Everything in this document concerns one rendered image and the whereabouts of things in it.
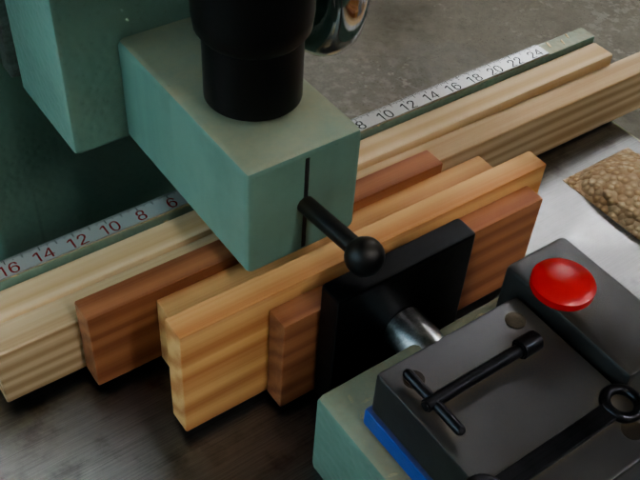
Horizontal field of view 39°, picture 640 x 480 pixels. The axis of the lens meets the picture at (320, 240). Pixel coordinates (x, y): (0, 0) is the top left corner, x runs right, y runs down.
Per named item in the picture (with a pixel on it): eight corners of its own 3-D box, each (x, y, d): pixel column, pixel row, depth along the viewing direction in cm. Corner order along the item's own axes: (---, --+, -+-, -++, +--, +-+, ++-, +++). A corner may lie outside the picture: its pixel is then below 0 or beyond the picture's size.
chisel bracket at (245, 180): (248, 295, 49) (247, 176, 43) (128, 152, 57) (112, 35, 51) (358, 243, 52) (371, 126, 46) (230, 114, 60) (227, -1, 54)
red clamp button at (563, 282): (560, 326, 41) (566, 310, 40) (514, 284, 43) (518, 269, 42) (606, 298, 42) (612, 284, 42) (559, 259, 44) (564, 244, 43)
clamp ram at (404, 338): (395, 491, 47) (417, 389, 41) (312, 391, 51) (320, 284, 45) (521, 410, 51) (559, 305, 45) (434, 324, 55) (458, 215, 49)
